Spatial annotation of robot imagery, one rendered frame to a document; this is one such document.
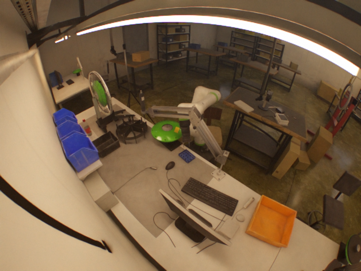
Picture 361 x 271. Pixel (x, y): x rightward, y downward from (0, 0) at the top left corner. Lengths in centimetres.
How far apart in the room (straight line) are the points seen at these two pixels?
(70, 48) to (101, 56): 121
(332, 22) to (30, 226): 53
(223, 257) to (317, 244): 88
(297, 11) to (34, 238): 50
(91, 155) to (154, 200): 57
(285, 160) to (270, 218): 142
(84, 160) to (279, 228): 152
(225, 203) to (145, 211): 60
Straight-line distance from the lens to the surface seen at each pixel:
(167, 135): 139
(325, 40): 30
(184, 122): 126
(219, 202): 121
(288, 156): 255
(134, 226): 117
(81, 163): 110
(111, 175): 142
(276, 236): 134
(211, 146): 115
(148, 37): 676
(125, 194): 128
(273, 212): 139
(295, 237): 146
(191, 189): 123
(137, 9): 57
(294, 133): 222
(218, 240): 83
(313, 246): 158
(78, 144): 125
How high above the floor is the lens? 202
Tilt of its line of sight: 42 degrees down
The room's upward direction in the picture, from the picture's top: 2 degrees clockwise
